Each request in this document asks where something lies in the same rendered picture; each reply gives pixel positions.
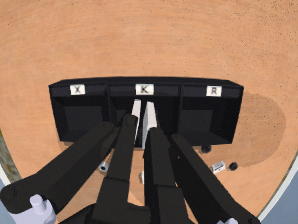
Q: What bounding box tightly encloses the black rack of three bins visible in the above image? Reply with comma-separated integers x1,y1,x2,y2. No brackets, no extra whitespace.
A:
48,76,244,148

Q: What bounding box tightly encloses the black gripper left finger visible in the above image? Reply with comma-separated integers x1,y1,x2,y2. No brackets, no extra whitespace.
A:
0,99,141,224

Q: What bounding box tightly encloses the dark grey hex nut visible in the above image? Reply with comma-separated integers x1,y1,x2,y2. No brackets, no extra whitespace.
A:
229,162,238,171
201,145,212,154

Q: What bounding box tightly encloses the white hex nut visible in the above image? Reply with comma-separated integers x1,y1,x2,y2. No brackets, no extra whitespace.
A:
98,162,109,172

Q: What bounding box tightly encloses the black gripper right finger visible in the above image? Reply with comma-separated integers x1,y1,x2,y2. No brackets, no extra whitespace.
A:
142,101,261,224

